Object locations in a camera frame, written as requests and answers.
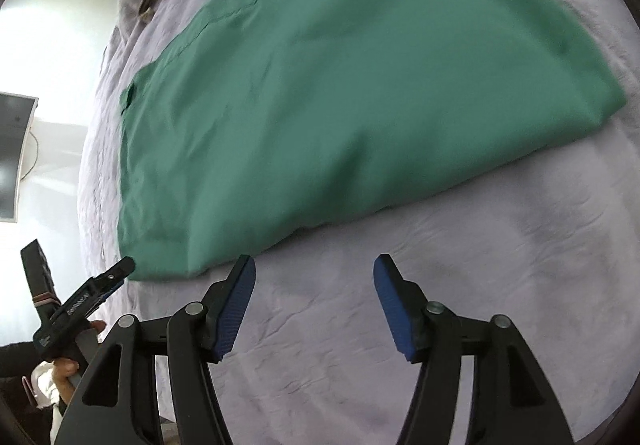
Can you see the wall-mounted monitor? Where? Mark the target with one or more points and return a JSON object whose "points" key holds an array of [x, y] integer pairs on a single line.
{"points": [[16, 114]]}

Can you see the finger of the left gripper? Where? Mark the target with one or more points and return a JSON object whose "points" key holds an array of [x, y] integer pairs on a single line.
{"points": [[108, 282]]}

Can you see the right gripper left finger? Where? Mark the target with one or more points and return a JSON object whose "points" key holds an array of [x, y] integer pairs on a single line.
{"points": [[116, 401]]}

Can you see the lavender embossed bed blanket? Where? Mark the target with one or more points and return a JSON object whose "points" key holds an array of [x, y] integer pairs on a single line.
{"points": [[552, 241]]}

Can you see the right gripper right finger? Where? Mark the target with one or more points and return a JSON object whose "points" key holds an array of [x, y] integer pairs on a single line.
{"points": [[512, 399]]}

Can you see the green work shirt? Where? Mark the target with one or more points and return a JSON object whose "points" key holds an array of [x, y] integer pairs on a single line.
{"points": [[263, 117]]}

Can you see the person's left hand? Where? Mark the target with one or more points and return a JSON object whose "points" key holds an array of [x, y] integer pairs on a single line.
{"points": [[63, 368]]}

